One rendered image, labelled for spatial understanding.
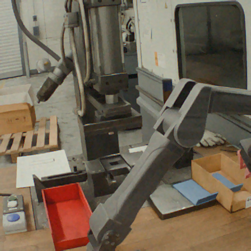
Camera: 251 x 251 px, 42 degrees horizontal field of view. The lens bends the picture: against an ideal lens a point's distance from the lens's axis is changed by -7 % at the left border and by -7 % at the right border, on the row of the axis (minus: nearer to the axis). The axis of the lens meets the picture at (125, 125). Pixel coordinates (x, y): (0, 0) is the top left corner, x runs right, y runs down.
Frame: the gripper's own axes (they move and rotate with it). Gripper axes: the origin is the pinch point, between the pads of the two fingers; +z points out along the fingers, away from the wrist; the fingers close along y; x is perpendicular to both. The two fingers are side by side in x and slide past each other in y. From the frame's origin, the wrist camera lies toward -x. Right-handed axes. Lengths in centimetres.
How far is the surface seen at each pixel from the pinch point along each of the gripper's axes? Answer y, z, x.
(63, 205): 12, 20, 50
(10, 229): 5, 14, 66
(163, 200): 3.7, 12.3, 21.6
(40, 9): 838, 449, 0
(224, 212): -7.3, 7.4, 7.7
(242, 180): 2.3, 10.5, -4.9
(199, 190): 3.6, 11.7, 9.8
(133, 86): 245, 216, -68
